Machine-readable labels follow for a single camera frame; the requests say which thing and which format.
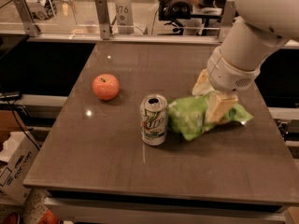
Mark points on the white cardboard box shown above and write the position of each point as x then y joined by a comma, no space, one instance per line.
17,156

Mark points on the red apple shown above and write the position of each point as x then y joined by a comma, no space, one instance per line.
106,87

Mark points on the green rice chip bag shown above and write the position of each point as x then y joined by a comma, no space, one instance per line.
187,116

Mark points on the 7up soda can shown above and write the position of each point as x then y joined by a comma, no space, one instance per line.
153,119

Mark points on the left metal bracket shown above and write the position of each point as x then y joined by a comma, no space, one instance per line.
30,28

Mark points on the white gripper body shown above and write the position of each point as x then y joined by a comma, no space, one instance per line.
229,73

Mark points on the numbered white sign post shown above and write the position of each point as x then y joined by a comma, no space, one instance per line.
124,16

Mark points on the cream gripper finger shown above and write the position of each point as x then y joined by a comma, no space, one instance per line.
218,104
202,86

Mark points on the middle metal bracket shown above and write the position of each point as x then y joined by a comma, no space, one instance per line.
103,19

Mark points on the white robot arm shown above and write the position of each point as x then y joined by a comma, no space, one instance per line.
261,28

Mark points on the metal bracket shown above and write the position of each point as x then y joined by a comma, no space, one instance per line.
227,19
103,19
30,28

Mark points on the right metal bracket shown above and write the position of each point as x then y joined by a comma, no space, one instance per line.
227,19

